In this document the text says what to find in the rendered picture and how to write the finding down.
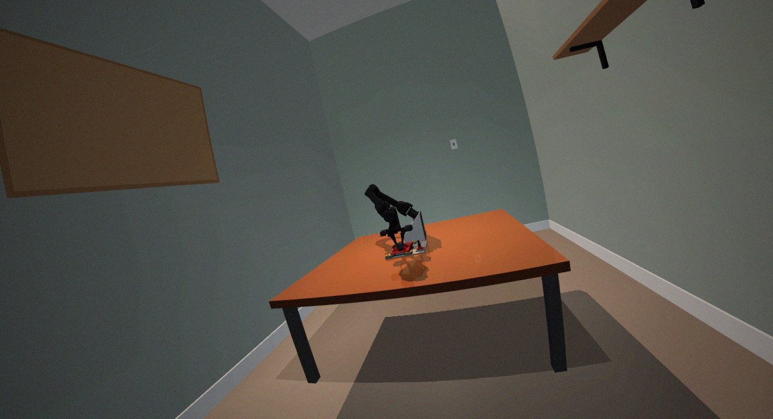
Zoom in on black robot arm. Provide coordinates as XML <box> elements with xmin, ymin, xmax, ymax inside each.
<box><xmin>365</xmin><ymin>184</ymin><xmax>420</xmax><ymax>235</ymax></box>

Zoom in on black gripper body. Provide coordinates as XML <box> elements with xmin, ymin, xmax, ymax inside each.
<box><xmin>380</xmin><ymin>218</ymin><xmax>413</xmax><ymax>237</ymax></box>

